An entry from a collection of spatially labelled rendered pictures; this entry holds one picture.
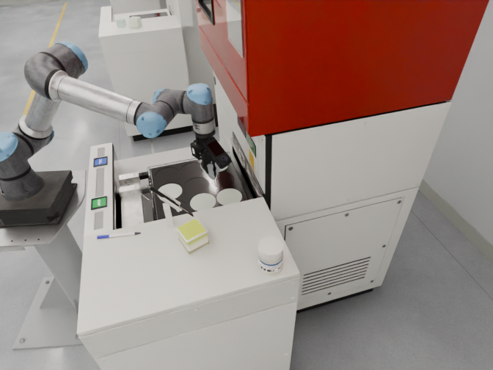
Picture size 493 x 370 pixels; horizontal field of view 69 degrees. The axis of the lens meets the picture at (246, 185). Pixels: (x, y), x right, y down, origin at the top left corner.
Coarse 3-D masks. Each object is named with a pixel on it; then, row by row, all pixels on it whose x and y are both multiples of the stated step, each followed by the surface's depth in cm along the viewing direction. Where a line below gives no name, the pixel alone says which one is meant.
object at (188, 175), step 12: (156, 168) 153; (168, 168) 153; (180, 168) 153; (192, 168) 153; (228, 168) 152; (156, 180) 147; (168, 180) 147; (180, 180) 147; (192, 180) 147; (204, 180) 147; (216, 180) 146; (228, 180) 146; (192, 192) 141; (204, 192) 141; (216, 192) 140; (156, 204) 136; (180, 204) 136; (216, 204) 135
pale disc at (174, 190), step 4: (168, 184) 145; (172, 184) 145; (176, 184) 145; (160, 188) 143; (164, 188) 143; (168, 188) 143; (172, 188) 143; (176, 188) 143; (180, 188) 143; (168, 192) 141; (172, 192) 141; (176, 192) 141; (180, 192) 141; (172, 196) 140; (176, 196) 139
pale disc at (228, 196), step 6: (222, 192) 140; (228, 192) 140; (234, 192) 140; (240, 192) 140; (216, 198) 138; (222, 198) 138; (228, 198) 138; (234, 198) 138; (240, 198) 138; (222, 204) 135; (228, 204) 135
